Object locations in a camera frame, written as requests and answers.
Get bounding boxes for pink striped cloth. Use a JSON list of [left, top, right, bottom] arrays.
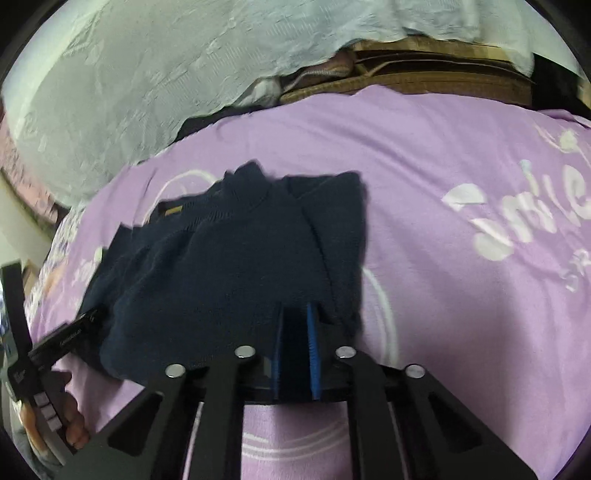
[[295, 62, 356, 86]]

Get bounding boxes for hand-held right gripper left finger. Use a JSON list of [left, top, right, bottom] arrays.
[[55, 307, 284, 480]]

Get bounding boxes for person's left hand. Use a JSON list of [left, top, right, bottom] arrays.
[[18, 369, 93, 462]]

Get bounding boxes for purple floral bedsheet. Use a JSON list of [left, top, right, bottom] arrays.
[[28, 203, 88, 324]]

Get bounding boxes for brown woven mats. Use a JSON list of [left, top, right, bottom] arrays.
[[279, 34, 539, 109]]

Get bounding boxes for navy knit cardigan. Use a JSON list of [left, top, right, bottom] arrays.
[[78, 159, 370, 402]]

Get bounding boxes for white lace cloth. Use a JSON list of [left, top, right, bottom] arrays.
[[0, 0, 536, 208]]

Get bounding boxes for white cloth bundle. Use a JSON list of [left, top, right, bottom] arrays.
[[235, 76, 282, 109]]

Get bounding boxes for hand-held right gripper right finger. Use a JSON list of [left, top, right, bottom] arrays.
[[305, 302, 539, 480]]

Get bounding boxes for purple printed blanket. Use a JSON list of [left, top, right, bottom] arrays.
[[28, 85, 591, 480]]

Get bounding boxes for pink floral cloth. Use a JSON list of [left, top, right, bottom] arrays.
[[0, 102, 70, 222]]

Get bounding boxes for black cloth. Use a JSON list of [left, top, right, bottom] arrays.
[[175, 104, 278, 139]]

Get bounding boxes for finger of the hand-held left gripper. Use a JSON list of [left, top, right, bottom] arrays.
[[28, 308, 109, 369]]

